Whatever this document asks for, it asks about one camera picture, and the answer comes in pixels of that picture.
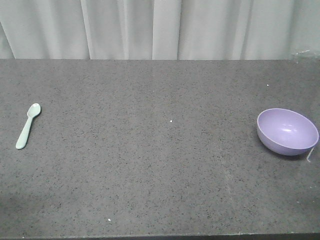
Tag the purple plastic bowl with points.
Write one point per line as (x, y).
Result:
(286, 132)

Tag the light green plastic spoon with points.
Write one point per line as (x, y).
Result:
(32, 112)

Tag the white curtain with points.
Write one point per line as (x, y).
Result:
(160, 29)

